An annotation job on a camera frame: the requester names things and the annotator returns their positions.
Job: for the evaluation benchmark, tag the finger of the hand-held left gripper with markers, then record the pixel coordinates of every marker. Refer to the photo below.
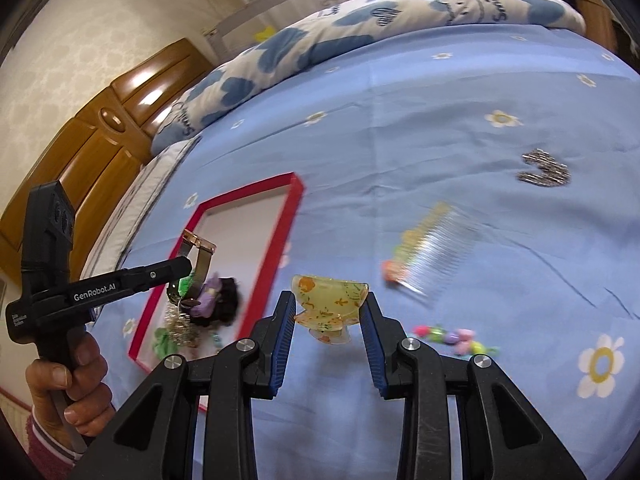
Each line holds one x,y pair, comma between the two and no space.
160,272

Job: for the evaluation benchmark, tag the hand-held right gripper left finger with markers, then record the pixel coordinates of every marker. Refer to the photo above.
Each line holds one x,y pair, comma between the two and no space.
282,340

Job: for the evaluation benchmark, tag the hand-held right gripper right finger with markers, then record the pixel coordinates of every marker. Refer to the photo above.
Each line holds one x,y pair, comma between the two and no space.
372,345

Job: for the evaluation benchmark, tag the wristwatch with mesh band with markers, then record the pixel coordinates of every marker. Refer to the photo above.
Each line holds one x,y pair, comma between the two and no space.
202,260

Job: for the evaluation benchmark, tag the yellow hair claw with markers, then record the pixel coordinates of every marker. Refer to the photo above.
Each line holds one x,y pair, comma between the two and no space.
325,305

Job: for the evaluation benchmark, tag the black scrunchie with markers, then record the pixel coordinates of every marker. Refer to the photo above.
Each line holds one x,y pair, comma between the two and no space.
229,300

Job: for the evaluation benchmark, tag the red cardboard box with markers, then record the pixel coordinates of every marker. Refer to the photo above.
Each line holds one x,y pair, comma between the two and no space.
240,225

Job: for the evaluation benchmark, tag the person's left forearm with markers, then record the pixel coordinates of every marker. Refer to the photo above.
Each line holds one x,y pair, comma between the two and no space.
47,445

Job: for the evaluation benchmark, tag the person's left hand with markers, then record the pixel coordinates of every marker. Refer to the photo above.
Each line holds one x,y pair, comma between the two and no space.
75,380

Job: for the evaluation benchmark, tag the clear hair comb with decoration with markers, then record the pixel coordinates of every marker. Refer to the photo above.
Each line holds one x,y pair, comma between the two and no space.
440,250

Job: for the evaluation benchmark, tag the wooden headboard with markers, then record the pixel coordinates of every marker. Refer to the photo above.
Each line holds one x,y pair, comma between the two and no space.
100,150

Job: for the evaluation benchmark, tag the blue floral bed sheet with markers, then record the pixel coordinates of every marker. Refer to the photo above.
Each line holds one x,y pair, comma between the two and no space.
450,135

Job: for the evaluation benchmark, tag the yellow sticker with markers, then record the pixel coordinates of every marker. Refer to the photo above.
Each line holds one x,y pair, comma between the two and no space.
265,34

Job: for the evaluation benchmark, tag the blue heart printed quilt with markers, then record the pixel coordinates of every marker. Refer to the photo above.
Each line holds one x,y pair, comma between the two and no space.
310,45

